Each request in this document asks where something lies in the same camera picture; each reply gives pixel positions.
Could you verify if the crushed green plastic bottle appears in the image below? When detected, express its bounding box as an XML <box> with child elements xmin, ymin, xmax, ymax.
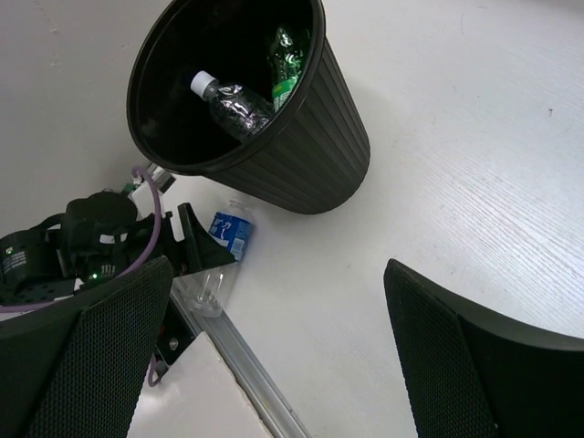
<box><xmin>267</xmin><ymin>26</ymin><xmax>310</xmax><ymax>112</ymax></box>

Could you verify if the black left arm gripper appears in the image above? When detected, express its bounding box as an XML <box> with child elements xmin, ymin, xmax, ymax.
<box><xmin>1</xmin><ymin>192</ymin><xmax>234</xmax><ymax>437</ymax></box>

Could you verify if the purple cable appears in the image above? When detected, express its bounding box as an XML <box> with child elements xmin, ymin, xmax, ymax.
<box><xmin>0</xmin><ymin>165</ymin><xmax>164</xmax><ymax>388</ymax></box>

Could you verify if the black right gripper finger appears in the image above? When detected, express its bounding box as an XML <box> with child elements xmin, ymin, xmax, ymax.
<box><xmin>383</xmin><ymin>259</ymin><xmax>583</xmax><ymax>437</ymax></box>

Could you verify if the aluminium table edge rail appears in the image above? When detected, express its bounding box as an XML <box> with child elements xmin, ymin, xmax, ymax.
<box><xmin>171</xmin><ymin>278</ymin><xmax>311</xmax><ymax>438</ymax></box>

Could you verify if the clear bottle with white cap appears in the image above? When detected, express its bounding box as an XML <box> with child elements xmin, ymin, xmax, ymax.
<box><xmin>190</xmin><ymin>70</ymin><xmax>274</xmax><ymax>143</ymax></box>

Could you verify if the clear bottle with blue label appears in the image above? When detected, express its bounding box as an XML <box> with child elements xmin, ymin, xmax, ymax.
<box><xmin>178</xmin><ymin>194</ymin><xmax>254</xmax><ymax>318</ymax></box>

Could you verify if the black ribbed plastic bin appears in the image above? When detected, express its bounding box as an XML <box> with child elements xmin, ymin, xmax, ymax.
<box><xmin>126</xmin><ymin>1</ymin><xmax>370</xmax><ymax>214</ymax></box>

